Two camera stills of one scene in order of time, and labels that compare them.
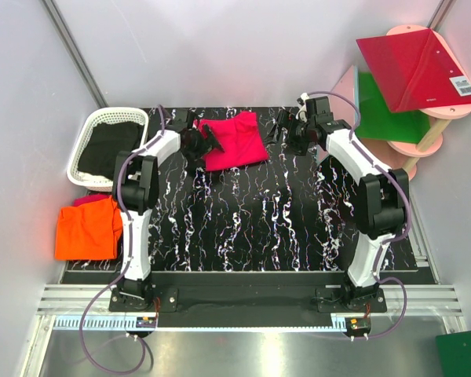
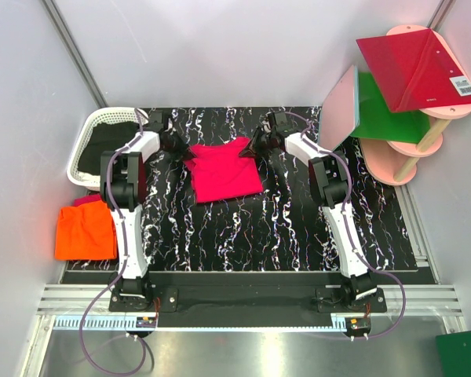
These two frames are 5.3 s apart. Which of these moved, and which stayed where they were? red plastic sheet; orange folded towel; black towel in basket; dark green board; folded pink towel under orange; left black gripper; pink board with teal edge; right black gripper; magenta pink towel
Moved: magenta pink towel; right black gripper; left black gripper
Stayed: dark green board; red plastic sheet; pink board with teal edge; orange folded towel; folded pink towel under orange; black towel in basket
